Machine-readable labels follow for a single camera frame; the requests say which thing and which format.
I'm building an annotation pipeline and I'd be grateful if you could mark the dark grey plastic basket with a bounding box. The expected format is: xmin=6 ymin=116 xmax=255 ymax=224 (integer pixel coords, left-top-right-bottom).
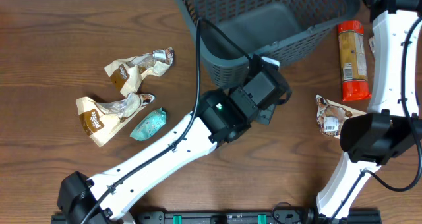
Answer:
xmin=174 ymin=0 xmax=360 ymax=88

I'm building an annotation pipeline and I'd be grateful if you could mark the beige snack bag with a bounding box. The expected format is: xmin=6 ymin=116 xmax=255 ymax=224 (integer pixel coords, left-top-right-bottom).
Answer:
xmin=104 ymin=47 xmax=175 ymax=97
xmin=76 ymin=93 xmax=155 ymax=147
xmin=315 ymin=95 xmax=366 ymax=138

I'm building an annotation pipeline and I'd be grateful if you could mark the orange biscuit roll pack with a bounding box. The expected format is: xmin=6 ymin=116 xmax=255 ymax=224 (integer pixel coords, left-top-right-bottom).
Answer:
xmin=337 ymin=20 xmax=371 ymax=102

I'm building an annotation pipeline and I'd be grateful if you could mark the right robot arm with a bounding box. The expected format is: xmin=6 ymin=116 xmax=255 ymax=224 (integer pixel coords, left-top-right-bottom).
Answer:
xmin=313 ymin=0 xmax=421 ymax=223

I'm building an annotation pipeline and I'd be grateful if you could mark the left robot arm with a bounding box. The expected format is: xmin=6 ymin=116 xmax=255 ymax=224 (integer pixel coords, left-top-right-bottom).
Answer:
xmin=51 ymin=55 xmax=291 ymax=224

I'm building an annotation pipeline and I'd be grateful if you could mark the teal wet wipes pack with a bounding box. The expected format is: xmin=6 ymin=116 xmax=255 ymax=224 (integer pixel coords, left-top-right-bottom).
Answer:
xmin=130 ymin=108 xmax=167 ymax=141

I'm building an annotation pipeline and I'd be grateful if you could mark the multicolour tissue pack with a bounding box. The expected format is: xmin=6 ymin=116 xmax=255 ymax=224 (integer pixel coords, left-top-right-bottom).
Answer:
xmin=368 ymin=36 xmax=375 ymax=55

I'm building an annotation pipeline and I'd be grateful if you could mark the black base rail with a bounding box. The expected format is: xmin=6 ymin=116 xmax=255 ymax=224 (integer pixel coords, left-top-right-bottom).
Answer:
xmin=51 ymin=210 xmax=382 ymax=224

